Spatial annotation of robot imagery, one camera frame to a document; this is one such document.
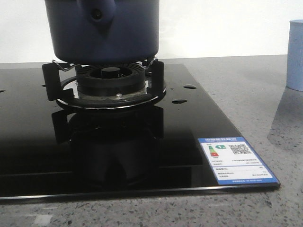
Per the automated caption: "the light blue cup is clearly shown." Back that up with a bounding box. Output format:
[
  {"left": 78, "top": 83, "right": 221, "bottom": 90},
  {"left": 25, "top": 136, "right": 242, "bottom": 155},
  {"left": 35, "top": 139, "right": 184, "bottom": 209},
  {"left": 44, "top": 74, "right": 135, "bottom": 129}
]
[{"left": 286, "top": 19, "right": 303, "bottom": 91}]

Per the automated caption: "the black burner under pot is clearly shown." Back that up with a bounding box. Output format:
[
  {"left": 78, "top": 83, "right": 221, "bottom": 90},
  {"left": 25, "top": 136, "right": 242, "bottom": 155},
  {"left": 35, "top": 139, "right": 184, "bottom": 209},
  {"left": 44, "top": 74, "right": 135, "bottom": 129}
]
[{"left": 76, "top": 63, "right": 145, "bottom": 96}]

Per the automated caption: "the black pot support under pot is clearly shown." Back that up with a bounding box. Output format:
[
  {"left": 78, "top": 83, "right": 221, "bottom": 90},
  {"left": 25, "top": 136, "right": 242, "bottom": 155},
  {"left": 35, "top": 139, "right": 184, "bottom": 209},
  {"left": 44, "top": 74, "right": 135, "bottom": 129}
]
[{"left": 42, "top": 59, "right": 166, "bottom": 110}]

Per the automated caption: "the dark blue cooking pot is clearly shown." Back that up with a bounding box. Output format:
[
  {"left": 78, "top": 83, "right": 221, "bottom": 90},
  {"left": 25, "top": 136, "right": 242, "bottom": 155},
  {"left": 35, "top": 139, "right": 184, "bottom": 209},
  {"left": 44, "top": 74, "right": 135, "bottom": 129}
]
[{"left": 45, "top": 0, "right": 160, "bottom": 64}]

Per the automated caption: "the blue energy label sticker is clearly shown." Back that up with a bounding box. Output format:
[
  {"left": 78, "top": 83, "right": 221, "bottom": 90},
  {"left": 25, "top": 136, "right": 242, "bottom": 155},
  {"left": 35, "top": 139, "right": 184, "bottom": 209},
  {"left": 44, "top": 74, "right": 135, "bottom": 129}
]
[{"left": 198, "top": 137, "right": 278, "bottom": 185}]

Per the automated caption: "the black glass gas stove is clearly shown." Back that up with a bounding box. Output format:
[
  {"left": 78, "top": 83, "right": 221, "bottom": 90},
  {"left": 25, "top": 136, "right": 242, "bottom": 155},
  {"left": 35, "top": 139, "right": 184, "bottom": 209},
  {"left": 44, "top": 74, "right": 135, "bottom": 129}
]
[{"left": 0, "top": 64, "right": 280, "bottom": 204}]

